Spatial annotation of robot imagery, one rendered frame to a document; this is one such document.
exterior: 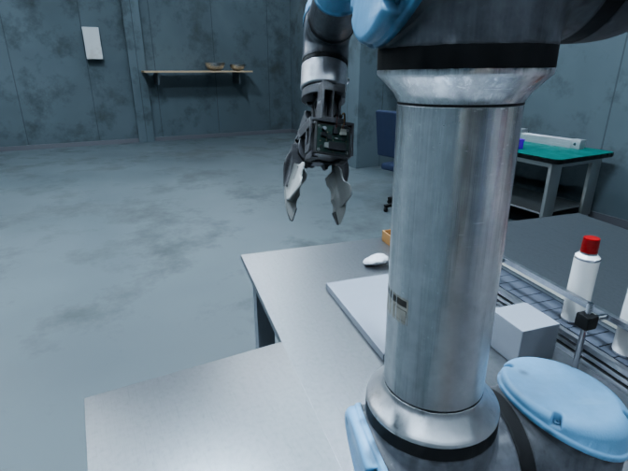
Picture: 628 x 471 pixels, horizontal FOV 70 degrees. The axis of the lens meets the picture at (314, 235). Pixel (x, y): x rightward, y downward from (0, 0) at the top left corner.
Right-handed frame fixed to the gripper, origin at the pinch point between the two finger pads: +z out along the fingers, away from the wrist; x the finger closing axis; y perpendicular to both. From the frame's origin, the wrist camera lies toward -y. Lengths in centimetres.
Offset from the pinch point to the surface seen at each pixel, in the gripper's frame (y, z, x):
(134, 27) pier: -792, -450, -126
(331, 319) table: -40.2, 19.6, 18.1
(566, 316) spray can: -13, 16, 66
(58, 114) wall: -844, -280, -248
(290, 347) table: -32.6, 25.5, 5.7
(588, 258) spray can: -6, 3, 64
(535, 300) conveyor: -23, 12, 67
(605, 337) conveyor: -7, 20, 70
